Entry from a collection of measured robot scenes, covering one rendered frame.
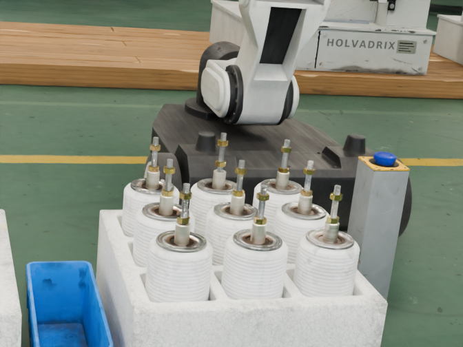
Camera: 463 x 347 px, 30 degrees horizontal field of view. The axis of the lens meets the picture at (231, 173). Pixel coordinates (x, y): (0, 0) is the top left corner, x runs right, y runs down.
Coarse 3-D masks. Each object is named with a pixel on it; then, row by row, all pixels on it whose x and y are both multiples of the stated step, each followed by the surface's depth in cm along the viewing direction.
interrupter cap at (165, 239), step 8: (168, 232) 130; (192, 232) 130; (160, 240) 126; (168, 240) 127; (192, 240) 128; (200, 240) 128; (168, 248) 124; (176, 248) 125; (184, 248) 125; (192, 248) 125; (200, 248) 125
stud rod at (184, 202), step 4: (184, 184) 124; (188, 184) 124; (184, 188) 124; (188, 188) 124; (184, 192) 124; (188, 192) 125; (184, 200) 125; (188, 200) 125; (184, 204) 125; (184, 208) 125; (184, 212) 125; (184, 216) 126; (184, 224) 126
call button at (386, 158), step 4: (376, 152) 155; (380, 152) 155; (384, 152) 155; (388, 152) 155; (376, 156) 153; (380, 156) 153; (384, 156) 153; (388, 156) 153; (392, 156) 153; (376, 160) 154; (380, 160) 152; (384, 160) 152; (388, 160) 152; (392, 160) 153; (380, 164) 153; (384, 164) 153; (388, 164) 153; (392, 164) 154
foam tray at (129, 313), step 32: (128, 256) 138; (128, 288) 127; (288, 288) 133; (128, 320) 126; (160, 320) 122; (192, 320) 123; (224, 320) 125; (256, 320) 126; (288, 320) 128; (320, 320) 129; (352, 320) 131; (384, 320) 133
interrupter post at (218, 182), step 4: (216, 172) 150; (220, 172) 151; (224, 172) 151; (216, 176) 150; (220, 176) 150; (224, 176) 151; (216, 180) 151; (220, 180) 151; (224, 180) 151; (212, 184) 152; (216, 184) 151; (220, 184) 151; (224, 184) 151; (216, 188) 151; (220, 188) 151; (224, 188) 152
